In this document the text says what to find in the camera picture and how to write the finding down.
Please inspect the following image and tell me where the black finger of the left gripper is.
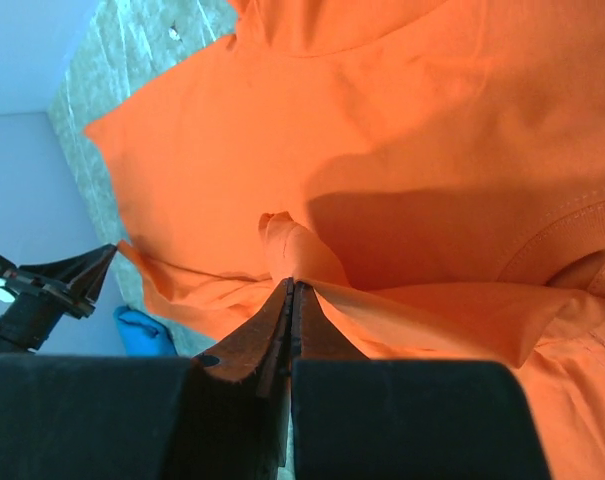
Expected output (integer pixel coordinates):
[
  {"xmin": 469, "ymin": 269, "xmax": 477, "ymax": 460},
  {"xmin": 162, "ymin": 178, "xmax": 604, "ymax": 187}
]
[{"xmin": 56, "ymin": 244, "xmax": 117, "ymax": 318}]

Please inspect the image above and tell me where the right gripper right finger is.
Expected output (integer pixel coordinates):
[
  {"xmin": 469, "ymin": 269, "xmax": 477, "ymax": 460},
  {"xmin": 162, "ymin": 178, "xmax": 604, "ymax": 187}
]
[{"xmin": 291, "ymin": 282, "xmax": 367, "ymax": 361}]

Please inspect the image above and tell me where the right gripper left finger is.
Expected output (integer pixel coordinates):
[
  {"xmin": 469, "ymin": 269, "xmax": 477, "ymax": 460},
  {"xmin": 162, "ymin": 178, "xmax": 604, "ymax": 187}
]
[{"xmin": 193, "ymin": 279, "xmax": 294, "ymax": 398}]

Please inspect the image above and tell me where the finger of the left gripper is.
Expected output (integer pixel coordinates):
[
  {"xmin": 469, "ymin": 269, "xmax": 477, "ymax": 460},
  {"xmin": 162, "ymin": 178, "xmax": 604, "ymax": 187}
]
[{"xmin": 0, "ymin": 244, "xmax": 114, "ymax": 294}]

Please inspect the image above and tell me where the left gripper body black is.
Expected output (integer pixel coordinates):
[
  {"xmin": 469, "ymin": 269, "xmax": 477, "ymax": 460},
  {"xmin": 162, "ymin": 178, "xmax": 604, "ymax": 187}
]
[{"xmin": 0, "ymin": 279, "xmax": 90, "ymax": 354}]

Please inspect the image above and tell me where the orange t-shirt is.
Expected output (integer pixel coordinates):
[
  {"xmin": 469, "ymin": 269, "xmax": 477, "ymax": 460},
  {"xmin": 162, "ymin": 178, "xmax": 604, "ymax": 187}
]
[{"xmin": 85, "ymin": 1, "xmax": 605, "ymax": 479}]

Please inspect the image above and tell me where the folded blue t-shirt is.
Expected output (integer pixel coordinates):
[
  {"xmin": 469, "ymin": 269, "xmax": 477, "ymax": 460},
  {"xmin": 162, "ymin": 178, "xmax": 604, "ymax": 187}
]
[{"xmin": 113, "ymin": 306, "xmax": 178, "ymax": 357}]

